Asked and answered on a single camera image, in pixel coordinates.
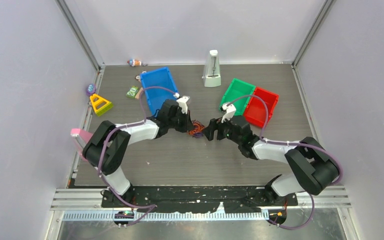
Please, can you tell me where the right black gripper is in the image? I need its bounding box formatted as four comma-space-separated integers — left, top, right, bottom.
202, 112, 242, 145

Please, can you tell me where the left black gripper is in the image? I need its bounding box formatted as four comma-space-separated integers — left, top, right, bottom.
168, 109, 195, 134

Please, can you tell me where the purple wire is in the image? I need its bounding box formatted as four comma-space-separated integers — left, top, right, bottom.
191, 119, 206, 139

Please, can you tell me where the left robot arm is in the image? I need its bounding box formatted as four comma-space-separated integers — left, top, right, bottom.
81, 96, 194, 207

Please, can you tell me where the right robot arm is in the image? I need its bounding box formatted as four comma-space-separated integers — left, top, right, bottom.
202, 115, 341, 205

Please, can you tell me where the green plastic bin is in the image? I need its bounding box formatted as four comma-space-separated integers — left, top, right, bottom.
219, 78, 256, 116

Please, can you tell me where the white metronome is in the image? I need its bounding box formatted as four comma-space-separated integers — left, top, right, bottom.
202, 49, 221, 88

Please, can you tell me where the blue plastic bin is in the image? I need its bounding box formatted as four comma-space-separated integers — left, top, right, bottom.
140, 66, 179, 115

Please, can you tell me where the wooden block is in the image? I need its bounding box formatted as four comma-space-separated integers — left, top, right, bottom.
134, 87, 144, 100

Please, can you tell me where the green toy block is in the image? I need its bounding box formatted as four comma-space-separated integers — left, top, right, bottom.
126, 86, 140, 99

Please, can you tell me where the small round toy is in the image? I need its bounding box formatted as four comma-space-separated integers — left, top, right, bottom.
135, 70, 147, 82

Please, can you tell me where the small figurine toy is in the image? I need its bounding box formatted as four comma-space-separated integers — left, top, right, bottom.
126, 59, 143, 67

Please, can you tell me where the yellow triangle toy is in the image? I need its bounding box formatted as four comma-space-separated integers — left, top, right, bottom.
89, 93, 114, 117

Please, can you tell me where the purple round toy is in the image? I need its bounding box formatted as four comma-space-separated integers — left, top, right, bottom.
86, 83, 97, 97

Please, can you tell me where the pink stand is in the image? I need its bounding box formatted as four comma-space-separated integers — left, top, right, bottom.
70, 128, 93, 162

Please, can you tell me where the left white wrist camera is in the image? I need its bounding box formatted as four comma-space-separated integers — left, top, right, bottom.
173, 93, 190, 114

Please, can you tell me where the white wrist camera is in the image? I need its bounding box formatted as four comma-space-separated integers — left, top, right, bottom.
221, 102, 236, 123
173, 93, 190, 114

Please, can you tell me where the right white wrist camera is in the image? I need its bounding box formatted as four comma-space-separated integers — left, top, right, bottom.
221, 102, 236, 123

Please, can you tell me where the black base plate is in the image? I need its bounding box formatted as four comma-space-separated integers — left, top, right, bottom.
100, 185, 299, 215

